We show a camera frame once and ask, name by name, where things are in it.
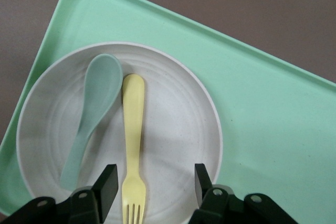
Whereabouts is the yellow plastic fork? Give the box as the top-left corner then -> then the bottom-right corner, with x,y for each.
121,73 -> 147,224

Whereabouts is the light green rectangular tray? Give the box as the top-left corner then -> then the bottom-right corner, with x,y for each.
0,0 -> 336,224

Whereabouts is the grey-green plastic spoon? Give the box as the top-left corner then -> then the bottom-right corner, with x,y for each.
60,53 -> 124,190

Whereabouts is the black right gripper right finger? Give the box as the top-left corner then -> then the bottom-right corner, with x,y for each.
188,163 -> 310,224

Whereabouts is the beige round plate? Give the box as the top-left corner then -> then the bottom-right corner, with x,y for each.
16,41 -> 224,224

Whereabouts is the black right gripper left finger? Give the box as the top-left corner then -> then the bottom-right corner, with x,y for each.
0,164 -> 119,224

